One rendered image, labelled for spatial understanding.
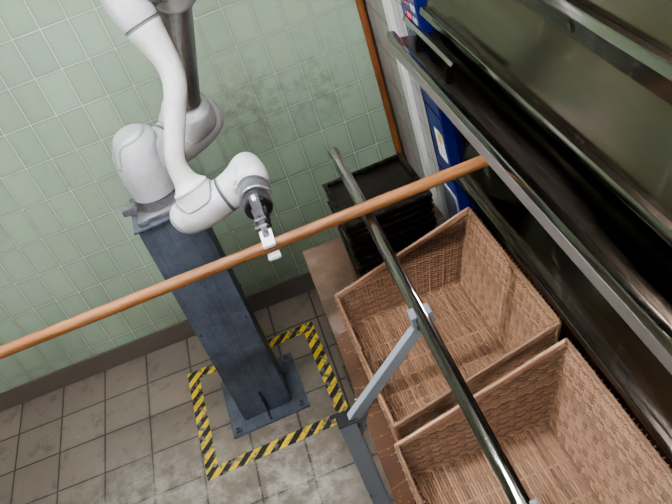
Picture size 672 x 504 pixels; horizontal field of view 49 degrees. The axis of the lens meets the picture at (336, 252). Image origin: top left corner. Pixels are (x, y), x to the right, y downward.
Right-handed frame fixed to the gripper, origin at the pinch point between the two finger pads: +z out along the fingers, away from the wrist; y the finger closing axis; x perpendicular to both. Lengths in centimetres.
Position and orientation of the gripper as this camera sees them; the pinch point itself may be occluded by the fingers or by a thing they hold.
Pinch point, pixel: (270, 244)
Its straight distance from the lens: 176.9
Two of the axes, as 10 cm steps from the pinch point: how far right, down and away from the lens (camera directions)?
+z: 2.4, 5.6, -7.9
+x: -9.3, 3.7, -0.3
